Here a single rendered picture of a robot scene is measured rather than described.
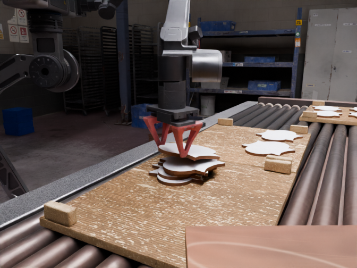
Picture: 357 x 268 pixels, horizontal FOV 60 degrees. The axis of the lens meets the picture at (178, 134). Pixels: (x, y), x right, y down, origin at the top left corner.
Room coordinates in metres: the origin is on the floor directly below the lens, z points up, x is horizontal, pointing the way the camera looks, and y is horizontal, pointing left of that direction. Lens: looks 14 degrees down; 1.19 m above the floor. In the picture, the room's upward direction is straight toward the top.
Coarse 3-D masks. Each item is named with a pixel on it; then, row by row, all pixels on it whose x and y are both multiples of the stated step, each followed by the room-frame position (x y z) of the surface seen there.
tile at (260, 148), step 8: (248, 144) 0.87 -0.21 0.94; (256, 144) 0.87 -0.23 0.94; (264, 144) 0.87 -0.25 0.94; (272, 144) 0.87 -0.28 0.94; (280, 144) 0.87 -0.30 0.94; (248, 152) 0.80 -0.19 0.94; (256, 152) 0.79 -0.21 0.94; (264, 152) 0.79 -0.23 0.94; (272, 152) 0.79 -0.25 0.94; (280, 152) 0.79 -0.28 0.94; (288, 152) 0.80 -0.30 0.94
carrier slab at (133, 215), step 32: (96, 192) 0.55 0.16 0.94; (128, 192) 0.55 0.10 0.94; (160, 192) 0.55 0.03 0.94; (192, 192) 0.55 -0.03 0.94; (224, 192) 0.55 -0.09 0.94; (256, 192) 0.55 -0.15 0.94; (288, 192) 0.56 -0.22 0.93; (96, 224) 0.44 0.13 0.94; (128, 224) 0.44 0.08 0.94; (160, 224) 0.44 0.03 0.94; (192, 224) 0.44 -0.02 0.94; (224, 224) 0.44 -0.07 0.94; (256, 224) 0.44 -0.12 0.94; (128, 256) 0.37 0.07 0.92; (160, 256) 0.36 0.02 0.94
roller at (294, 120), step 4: (300, 108) 1.72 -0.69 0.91; (304, 108) 1.66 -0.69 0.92; (300, 112) 1.54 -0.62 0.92; (292, 116) 1.45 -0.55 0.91; (296, 116) 1.43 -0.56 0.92; (288, 120) 1.35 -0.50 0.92; (292, 120) 1.34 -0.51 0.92; (296, 120) 1.37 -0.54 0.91; (284, 124) 1.26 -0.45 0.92; (288, 124) 1.25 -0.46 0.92; (292, 124) 1.28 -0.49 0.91; (296, 124) 1.35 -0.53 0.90; (280, 128) 1.19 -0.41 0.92; (284, 128) 1.18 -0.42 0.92; (288, 128) 1.20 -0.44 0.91; (140, 264) 0.37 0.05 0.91; (144, 264) 0.36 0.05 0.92
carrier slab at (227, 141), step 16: (208, 128) 1.11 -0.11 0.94; (224, 128) 1.11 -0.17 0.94; (240, 128) 1.11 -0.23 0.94; (256, 128) 1.11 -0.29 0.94; (192, 144) 0.89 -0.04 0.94; (208, 144) 0.89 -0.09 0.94; (224, 144) 0.89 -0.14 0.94; (240, 144) 0.89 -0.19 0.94; (288, 144) 0.89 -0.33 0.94; (304, 144) 0.89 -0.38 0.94; (224, 160) 0.75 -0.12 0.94; (240, 160) 0.75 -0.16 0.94; (256, 160) 0.75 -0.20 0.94
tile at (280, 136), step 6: (264, 132) 1.01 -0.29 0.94; (270, 132) 1.01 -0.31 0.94; (276, 132) 1.01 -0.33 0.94; (282, 132) 1.01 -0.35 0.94; (288, 132) 1.01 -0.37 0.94; (294, 132) 1.01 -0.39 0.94; (264, 138) 0.94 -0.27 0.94; (270, 138) 0.93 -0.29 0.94; (276, 138) 0.93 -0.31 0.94; (282, 138) 0.93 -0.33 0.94; (288, 138) 0.93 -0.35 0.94; (294, 138) 0.94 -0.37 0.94; (300, 138) 0.96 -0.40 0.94
